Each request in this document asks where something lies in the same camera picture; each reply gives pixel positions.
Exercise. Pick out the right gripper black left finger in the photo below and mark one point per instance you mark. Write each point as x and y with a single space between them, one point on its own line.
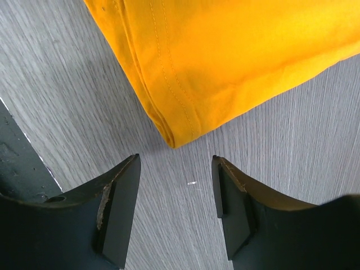
88 227

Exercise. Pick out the orange yellow t shirt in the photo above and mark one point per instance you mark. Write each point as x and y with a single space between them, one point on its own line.
195 65

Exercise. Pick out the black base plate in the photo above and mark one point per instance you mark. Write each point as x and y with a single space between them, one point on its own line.
24 176

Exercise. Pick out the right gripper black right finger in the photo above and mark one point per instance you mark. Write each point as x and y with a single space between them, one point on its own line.
265 229

